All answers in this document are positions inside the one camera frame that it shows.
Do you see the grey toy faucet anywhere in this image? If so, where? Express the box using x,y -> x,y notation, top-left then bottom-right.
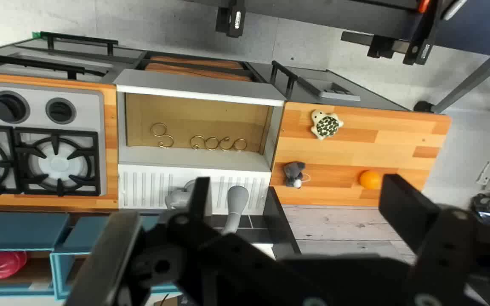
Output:
164,178 -> 253,234

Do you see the grey stove panel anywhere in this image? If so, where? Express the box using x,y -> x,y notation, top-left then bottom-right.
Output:
0,83 -> 106,197

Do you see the small orange ball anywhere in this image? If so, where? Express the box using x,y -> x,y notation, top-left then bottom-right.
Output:
358,168 -> 385,192

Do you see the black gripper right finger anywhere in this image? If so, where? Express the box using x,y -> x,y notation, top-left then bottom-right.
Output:
378,171 -> 446,260

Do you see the pink object in bin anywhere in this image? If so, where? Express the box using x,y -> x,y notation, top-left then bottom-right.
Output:
0,250 -> 31,282

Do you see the wooden toy kitchen counter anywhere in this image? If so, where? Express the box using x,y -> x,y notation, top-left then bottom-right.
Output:
0,69 -> 455,214

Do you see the whitewashed wood wall panel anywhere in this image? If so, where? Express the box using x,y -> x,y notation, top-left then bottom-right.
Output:
281,202 -> 424,265

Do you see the black stand clamp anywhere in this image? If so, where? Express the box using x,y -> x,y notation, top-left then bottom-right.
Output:
215,0 -> 249,39
341,30 -> 401,59

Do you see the white toy sink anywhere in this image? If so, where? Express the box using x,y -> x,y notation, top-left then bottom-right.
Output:
115,68 -> 288,216

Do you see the black clamp with orange tip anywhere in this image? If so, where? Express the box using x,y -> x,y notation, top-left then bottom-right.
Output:
402,0 -> 443,66

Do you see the teal storage bin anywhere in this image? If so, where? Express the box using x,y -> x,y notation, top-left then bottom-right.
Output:
0,210 -> 70,299
50,212 -> 186,302

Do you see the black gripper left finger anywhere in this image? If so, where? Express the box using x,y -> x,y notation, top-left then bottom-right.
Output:
183,175 -> 215,229

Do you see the grey metal stand leg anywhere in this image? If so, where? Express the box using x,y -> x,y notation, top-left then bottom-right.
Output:
431,47 -> 490,115

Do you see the small grey black toy pot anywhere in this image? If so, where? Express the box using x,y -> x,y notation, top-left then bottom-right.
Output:
281,159 -> 310,190

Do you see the green white tortoise doll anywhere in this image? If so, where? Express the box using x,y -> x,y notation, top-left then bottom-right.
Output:
310,107 -> 346,141

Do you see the black cabinet handle bar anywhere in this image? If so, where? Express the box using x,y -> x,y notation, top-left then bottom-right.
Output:
0,51 -> 115,81
40,30 -> 122,57
270,57 -> 322,102

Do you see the black round stove knob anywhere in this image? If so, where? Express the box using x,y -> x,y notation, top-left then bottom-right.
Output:
0,90 -> 31,124
45,97 -> 79,125

